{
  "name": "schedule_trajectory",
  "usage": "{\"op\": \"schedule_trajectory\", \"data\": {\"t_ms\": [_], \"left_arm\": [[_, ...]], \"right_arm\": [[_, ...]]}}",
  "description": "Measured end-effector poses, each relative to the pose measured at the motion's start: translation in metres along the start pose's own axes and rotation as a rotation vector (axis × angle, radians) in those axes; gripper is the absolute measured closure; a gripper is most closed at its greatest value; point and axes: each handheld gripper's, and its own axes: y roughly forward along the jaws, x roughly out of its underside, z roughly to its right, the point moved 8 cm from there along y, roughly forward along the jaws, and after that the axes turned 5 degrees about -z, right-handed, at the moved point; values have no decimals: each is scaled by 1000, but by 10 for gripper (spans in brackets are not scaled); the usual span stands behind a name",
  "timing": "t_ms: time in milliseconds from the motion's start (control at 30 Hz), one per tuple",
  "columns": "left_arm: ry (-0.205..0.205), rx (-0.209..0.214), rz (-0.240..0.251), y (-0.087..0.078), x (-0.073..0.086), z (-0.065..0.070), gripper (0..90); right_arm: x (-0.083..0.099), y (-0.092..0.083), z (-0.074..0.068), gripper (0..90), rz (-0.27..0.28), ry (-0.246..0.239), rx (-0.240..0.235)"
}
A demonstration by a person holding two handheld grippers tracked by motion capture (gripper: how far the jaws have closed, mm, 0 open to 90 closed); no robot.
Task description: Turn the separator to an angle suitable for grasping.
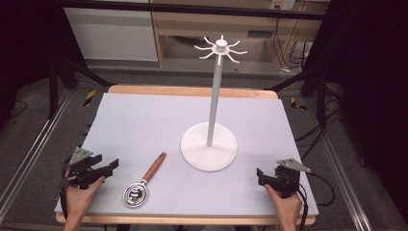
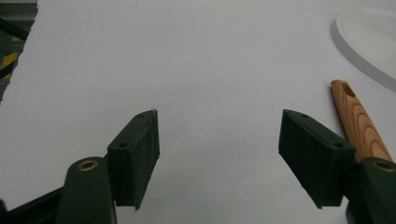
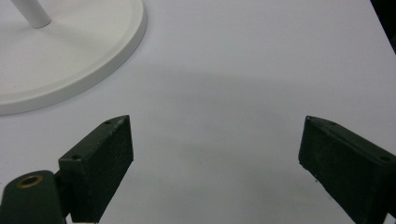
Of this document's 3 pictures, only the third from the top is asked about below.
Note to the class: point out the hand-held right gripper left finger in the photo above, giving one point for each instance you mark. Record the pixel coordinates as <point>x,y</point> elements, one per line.
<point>96,168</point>

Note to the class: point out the white round lamp stand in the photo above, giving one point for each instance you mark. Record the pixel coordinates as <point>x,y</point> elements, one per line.
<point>62,59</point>

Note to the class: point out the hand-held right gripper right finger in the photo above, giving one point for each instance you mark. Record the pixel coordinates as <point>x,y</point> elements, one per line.
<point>348,168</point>

